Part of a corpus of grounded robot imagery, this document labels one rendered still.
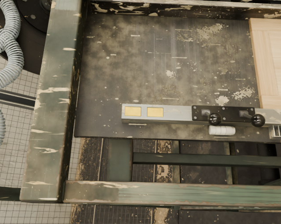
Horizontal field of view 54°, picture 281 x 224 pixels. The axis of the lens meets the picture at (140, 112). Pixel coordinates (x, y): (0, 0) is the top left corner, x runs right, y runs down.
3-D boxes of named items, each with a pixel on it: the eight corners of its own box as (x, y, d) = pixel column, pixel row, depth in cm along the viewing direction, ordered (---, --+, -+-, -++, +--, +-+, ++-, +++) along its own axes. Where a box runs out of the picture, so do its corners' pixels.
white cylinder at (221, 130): (208, 135, 88) (232, 136, 88) (211, 133, 85) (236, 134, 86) (207, 126, 89) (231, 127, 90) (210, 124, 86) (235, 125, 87)
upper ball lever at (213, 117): (209, 118, 87) (223, 127, 74) (197, 118, 87) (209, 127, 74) (210, 106, 86) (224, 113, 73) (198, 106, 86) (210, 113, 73)
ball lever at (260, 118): (247, 119, 87) (267, 129, 74) (235, 118, 87) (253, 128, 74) (248, 107, 87) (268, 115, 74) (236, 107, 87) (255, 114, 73)
